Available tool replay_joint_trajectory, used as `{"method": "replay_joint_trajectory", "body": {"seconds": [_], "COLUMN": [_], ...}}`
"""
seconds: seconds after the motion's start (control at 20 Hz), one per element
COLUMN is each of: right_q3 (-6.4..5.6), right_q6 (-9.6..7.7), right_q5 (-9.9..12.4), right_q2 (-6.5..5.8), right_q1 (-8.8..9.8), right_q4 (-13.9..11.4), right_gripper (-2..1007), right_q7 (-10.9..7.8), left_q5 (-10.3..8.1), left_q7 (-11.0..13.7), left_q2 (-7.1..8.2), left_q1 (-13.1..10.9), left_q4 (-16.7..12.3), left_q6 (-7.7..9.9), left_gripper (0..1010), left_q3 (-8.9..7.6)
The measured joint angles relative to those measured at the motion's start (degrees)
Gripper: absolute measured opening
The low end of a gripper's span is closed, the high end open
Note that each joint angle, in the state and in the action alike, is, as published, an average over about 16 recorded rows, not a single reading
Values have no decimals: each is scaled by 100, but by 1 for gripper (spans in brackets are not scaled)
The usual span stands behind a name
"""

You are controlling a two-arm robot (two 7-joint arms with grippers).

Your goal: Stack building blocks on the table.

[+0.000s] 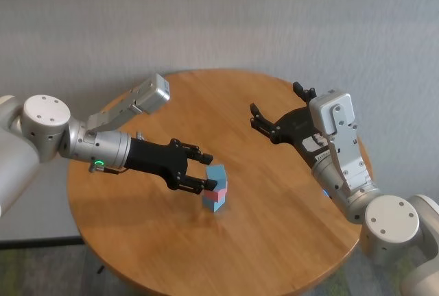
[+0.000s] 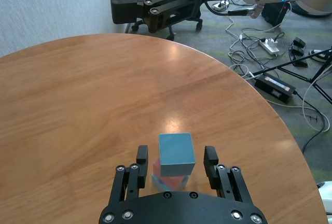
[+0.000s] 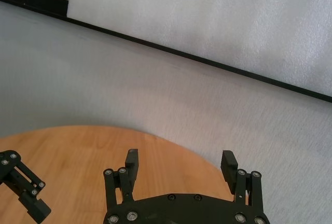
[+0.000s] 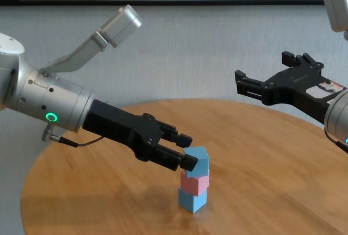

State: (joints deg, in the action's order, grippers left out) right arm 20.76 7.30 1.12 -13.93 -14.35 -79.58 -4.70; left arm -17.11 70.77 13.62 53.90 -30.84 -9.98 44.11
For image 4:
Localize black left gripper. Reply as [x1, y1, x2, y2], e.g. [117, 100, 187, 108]
[82, 99, 198, 172]

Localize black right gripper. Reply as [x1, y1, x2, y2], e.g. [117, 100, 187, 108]
[234, 51, 344, 129]

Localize blue cube building block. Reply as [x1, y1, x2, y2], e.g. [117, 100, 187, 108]
[184, 146, 210, 178]
[178, 187, 208, 214]

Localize pink cube building block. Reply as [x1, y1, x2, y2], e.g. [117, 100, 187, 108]
[180, 168, 210, 196]

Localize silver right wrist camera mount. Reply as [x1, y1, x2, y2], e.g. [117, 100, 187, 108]
[322, 0, 348, 41]

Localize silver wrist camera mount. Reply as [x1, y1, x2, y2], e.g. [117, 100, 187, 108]
[40, 4, 143, 75]
[322, 0, 348, 41]

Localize black arm cable plug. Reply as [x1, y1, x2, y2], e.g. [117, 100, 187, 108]
[41, 125, 106, 148]

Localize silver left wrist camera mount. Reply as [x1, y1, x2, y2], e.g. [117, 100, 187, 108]
[40, 4, 143, 75]

